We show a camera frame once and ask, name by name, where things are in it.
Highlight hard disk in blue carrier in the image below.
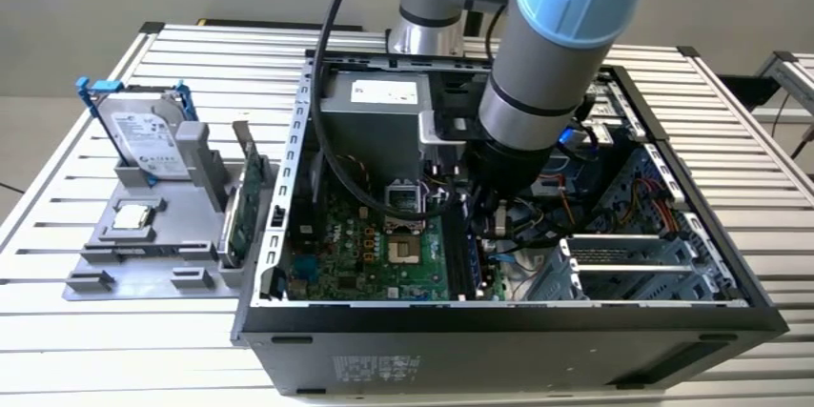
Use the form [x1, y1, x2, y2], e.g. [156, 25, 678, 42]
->
[73, 76, 200, 189]

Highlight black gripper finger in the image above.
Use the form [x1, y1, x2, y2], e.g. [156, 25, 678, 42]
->
[471, 192, 499, 236]
[496, 199, 530, 240]

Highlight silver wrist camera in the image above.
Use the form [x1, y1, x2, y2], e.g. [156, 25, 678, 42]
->
[419, 111, 474, 147]

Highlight RAM stick with blue label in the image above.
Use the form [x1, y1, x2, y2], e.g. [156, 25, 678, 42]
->
[462, 228, 488, 296]

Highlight black RAM slot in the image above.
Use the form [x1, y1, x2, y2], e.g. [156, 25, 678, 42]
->
[440, 214, 463, 299]
[456, 223, 479, 298]

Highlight thin black cable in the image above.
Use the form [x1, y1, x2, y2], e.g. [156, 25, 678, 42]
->
[483, 2, 510, 63]

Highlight grey power supply unit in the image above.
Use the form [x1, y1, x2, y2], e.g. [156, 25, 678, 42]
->
[311, 71, 435, 189]

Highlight green motherboard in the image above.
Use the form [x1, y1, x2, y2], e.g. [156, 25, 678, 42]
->
[283, 182, 510, 303]

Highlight grey metal drive cage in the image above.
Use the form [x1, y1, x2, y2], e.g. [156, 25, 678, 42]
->
[539, 73, 643, 198]

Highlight CPU socket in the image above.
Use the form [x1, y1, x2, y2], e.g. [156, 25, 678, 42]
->
[387, 233, 424, 265]

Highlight aluminium side table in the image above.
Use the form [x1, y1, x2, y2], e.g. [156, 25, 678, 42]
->
[749, 50, 814, 122]

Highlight twisted orange black wire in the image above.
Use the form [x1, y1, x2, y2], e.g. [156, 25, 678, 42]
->
[334, 153, 378, 202]

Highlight orange data wire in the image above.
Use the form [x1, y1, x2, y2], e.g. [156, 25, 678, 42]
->
[556, 173, 579, 227]

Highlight metal socket cover frame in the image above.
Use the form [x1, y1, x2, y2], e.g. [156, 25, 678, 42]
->
[384, 180, 426, 232]

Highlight grey metal disk bay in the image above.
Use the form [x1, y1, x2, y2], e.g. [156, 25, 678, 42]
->
[558, 233, 730, 304]

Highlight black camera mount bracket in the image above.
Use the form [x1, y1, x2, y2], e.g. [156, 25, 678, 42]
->
[431, 71, 488, 141]

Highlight silver CPU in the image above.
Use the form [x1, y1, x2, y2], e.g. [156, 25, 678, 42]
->
[111, 206, 153, 232]

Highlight yellow red power wires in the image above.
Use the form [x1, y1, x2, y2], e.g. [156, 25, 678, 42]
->
[626, 176, 681, 240]

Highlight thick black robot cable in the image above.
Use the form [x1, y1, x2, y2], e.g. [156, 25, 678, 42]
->
[308, 0, 467, 217]

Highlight black flat bar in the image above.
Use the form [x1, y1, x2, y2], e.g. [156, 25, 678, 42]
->
[195, 18, 366, 31]

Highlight grey plastic parts rack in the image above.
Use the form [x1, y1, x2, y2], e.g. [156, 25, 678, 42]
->
[61, 123, 282, 304]

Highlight green graphics card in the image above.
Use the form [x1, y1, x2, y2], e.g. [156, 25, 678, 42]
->
[219, 121, 272, 270]

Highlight black PC case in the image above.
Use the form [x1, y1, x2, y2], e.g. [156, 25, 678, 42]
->
[230, 47, 791, 397]

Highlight black cable bundle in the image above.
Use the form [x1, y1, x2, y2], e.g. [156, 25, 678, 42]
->
[511, 196, 615, 255]

